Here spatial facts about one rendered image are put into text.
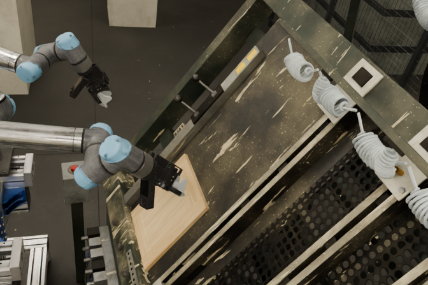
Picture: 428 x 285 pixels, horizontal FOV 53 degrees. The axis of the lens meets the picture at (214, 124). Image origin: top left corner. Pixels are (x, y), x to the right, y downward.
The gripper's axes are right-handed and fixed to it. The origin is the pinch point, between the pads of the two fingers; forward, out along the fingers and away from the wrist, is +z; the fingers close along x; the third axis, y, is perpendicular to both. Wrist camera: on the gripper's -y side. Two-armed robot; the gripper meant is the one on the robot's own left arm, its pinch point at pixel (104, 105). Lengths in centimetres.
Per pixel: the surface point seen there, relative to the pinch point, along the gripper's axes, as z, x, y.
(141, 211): 43, -26, -5
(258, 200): 13, -67, 48
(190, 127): 19.5, -12.3, 30.8
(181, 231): 35, -50, 14
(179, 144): 24.6, -14.0, 23.3
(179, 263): 32, -66, 13
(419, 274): 1, -112, 77
